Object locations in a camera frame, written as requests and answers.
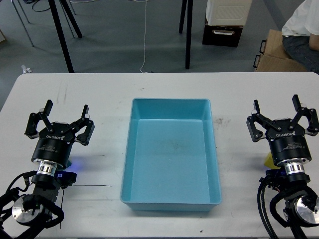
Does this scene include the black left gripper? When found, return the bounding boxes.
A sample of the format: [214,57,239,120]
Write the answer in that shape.
[24,100,95,168]

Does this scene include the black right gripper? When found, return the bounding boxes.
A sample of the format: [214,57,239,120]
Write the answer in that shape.
[246,94,319,167]

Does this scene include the yellow block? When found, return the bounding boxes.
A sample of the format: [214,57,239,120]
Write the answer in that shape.
[264,152,277,169]

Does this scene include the green block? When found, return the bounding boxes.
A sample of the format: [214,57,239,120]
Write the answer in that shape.
[66,158,72,168]

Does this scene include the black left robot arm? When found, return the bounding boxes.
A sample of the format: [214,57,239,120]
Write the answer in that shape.
[0,100,95,239]

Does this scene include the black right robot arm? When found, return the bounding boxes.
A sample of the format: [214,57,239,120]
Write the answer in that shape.
[246,95,319,239]

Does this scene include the dark brown wooden box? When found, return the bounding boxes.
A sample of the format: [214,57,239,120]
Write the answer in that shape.
[202,19,243,47]

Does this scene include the white tape on floor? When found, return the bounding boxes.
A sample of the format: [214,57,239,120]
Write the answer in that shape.
[21,65,32,74]

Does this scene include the seated person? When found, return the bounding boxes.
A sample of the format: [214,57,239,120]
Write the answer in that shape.
[282,0,319,74]

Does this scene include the light blue plastic bin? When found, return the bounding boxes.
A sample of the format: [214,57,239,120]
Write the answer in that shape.
[120,98,222,212]

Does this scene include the grey chair legs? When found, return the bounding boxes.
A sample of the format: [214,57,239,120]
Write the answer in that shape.
[11,0,77,47]

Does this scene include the black tripod legs left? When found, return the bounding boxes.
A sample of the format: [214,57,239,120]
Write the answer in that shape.
[48,0,83,74]

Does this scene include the black tripod legs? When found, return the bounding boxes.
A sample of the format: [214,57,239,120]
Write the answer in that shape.
[48,0,83,74]
[178,0,193,70]

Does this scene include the white plastic appliance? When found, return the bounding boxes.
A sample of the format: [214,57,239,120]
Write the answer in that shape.
[206,0,252,26]

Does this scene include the black tripod legs centre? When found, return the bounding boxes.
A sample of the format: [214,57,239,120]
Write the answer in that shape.
[178,0,193,70]

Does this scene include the cardboard box with handles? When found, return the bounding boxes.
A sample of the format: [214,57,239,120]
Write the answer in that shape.
[253,29,306,72]

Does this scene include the white hanging cable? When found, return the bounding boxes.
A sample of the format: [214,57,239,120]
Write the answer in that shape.
[139,0,153,74]

